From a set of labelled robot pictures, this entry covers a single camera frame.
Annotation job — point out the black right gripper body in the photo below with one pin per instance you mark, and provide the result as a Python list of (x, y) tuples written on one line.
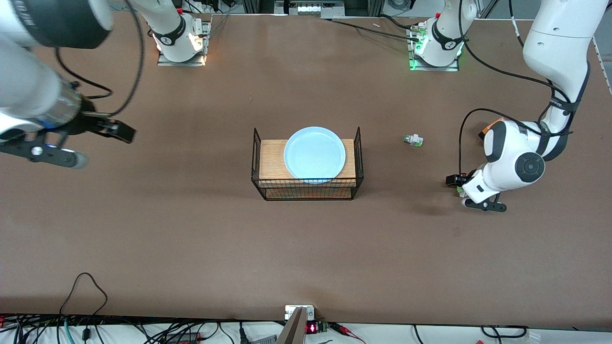
[(89, 122)]

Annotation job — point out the green white red-tipped connector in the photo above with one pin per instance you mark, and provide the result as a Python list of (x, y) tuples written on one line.
[(459, 190)]

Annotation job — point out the light blue round plate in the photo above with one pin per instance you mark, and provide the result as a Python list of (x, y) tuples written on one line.
[(313, 155)]

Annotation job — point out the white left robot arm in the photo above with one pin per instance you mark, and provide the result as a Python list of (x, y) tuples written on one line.
[(557, 48)]

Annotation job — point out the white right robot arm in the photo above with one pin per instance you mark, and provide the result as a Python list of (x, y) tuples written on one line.
[(28, 86)]

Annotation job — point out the small green white connector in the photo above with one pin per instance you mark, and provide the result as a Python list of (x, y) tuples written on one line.
[(414, 140)]

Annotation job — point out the wooden board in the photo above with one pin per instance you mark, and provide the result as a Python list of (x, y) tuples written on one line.
[(272, 160)]

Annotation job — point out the red clip lead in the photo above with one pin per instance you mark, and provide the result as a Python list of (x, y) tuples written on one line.
[(346, 330)]

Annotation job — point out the red digit display module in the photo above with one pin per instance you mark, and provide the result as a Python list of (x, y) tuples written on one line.
[(311, 328)]

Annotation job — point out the white power strip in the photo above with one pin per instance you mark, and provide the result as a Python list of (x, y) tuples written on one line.
[(315, 8)]

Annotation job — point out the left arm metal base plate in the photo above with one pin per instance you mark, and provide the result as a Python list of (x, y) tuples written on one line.
[(432, 68)]

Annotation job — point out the small metal bracket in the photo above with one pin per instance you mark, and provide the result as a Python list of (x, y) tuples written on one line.
[(289, 313)]

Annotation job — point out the grey camera mount pole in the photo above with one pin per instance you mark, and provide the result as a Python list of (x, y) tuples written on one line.
[(292, 332)]

